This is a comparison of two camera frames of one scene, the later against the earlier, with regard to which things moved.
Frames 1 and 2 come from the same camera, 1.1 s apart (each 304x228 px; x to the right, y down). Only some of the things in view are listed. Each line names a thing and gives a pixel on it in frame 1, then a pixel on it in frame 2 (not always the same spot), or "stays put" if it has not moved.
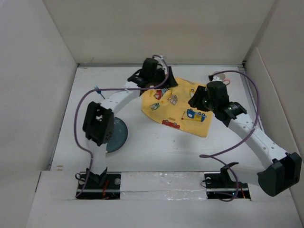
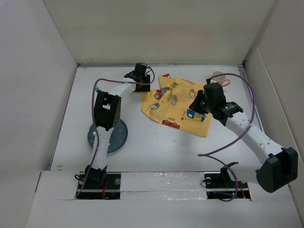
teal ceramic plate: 120,136 stays put
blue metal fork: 99,91 stays put
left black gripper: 170,82 to 145,89
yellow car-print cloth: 169,106 stays put
